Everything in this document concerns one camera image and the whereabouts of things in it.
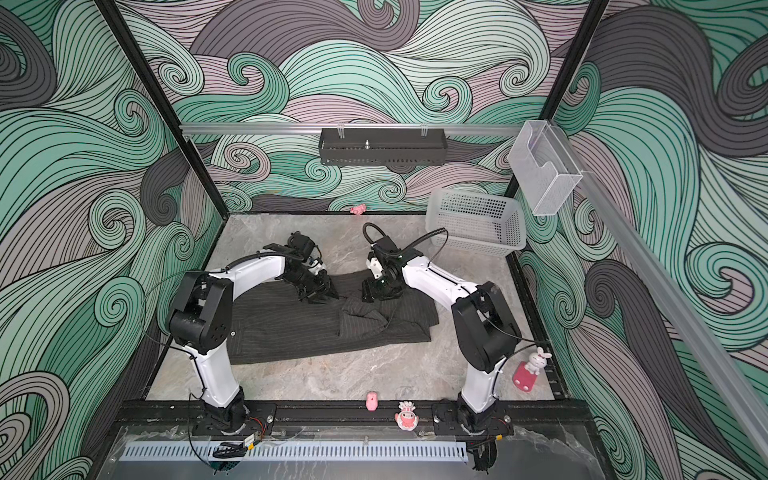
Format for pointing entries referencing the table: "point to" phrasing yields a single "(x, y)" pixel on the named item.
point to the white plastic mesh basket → (479, 221)
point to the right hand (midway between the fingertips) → (372, 296)
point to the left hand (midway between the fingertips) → (336, 296)
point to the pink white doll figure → (406, 418)
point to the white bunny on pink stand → (524, 376)
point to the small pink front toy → (372, 401)
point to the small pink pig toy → (358, 210)
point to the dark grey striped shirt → (273, 318)
